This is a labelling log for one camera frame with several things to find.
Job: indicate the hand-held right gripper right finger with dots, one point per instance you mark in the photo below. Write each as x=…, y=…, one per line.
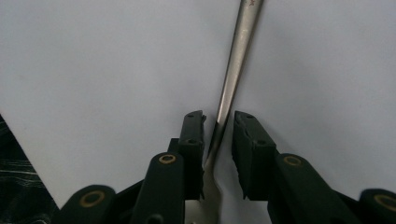
x=255, y=168

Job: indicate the thin metal rod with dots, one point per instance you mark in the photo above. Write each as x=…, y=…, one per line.
x=239, y=56

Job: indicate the white table mat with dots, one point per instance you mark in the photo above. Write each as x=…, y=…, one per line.
x=93, y=68

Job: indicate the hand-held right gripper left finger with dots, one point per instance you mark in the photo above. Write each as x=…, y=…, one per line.
x=190, y=168

